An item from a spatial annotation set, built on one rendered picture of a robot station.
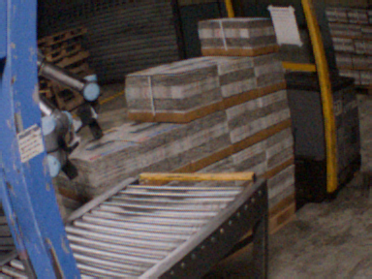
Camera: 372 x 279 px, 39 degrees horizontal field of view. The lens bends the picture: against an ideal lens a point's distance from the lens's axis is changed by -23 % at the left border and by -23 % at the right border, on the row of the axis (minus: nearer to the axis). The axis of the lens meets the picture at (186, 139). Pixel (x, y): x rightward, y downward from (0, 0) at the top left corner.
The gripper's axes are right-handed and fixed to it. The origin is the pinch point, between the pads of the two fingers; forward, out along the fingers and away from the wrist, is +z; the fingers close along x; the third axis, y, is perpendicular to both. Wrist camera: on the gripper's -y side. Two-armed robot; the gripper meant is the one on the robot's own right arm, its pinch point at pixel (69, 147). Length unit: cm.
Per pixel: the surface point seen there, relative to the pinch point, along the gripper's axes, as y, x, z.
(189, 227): -33, -31, -40
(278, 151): -78, -62, 132
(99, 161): -17.3, 3.0, 41.2
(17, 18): 38, -44, -141
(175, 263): -32, -28, -69
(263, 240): -64, -45, -10
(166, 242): -31, -25, -51
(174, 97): -17, -33, 83
